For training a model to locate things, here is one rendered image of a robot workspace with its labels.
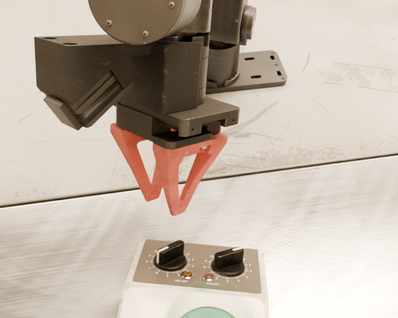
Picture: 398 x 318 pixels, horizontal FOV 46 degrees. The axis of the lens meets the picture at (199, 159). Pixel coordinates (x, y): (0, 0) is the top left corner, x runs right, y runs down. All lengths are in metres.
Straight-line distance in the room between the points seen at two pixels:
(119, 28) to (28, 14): 0.58
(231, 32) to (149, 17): 0.31
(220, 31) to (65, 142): 0.24
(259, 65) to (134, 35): 0.44
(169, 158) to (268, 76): 0.37
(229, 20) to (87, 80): 0.30
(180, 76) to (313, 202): 0.28
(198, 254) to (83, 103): 0.22
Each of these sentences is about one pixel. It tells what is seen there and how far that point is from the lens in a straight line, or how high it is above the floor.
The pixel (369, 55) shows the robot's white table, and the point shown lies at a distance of 0.79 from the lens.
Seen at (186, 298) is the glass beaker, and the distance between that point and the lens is 0.34.
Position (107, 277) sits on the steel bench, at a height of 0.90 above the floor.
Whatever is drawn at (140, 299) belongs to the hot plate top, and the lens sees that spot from 0.41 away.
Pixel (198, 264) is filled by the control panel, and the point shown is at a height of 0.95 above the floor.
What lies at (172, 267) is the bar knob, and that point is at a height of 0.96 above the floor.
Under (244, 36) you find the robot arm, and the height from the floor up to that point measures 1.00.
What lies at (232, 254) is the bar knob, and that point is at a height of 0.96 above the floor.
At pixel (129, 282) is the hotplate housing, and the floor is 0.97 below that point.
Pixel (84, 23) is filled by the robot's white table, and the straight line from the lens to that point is 0.81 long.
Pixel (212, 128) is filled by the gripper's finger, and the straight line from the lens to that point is 0.39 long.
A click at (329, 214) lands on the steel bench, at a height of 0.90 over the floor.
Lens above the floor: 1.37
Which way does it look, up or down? 52 degrees down
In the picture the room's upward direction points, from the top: 2 degrees clockwise
